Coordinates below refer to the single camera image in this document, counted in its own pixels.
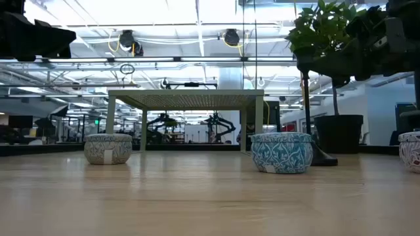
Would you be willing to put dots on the background dark monitor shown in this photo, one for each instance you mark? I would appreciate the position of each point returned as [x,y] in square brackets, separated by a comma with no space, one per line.
[20,122]

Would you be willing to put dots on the blue patterned candle tin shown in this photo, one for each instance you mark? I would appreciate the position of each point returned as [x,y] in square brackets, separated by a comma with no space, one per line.
[282,154]

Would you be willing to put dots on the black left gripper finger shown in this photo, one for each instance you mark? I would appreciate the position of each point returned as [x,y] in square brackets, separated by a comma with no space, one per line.
[54,42]

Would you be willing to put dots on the black plant pot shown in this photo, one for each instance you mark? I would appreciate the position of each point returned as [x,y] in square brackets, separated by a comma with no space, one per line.
[338,132]

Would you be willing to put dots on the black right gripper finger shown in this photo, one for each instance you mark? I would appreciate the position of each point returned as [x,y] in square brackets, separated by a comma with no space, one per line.
[367,39]

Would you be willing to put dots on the tall black candlestick holder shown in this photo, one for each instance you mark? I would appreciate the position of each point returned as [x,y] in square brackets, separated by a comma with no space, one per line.
[323,159]

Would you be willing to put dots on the background black robot arm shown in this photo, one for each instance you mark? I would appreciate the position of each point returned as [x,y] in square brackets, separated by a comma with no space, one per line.
[160,126]
[218,126]

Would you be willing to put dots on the long ceiling light strip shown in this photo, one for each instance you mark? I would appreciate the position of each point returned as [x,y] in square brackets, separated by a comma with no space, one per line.
[144,59]

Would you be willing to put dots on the green leafy artificial plant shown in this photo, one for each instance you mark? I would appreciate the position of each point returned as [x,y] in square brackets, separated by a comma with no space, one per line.
[315,29]

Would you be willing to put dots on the grey patterned candle tin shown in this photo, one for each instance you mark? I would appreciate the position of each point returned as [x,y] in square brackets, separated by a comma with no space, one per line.
[98,149]

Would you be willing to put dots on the green perforated metal table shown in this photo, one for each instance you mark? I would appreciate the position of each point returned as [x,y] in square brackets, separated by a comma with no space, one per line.
[183,100]

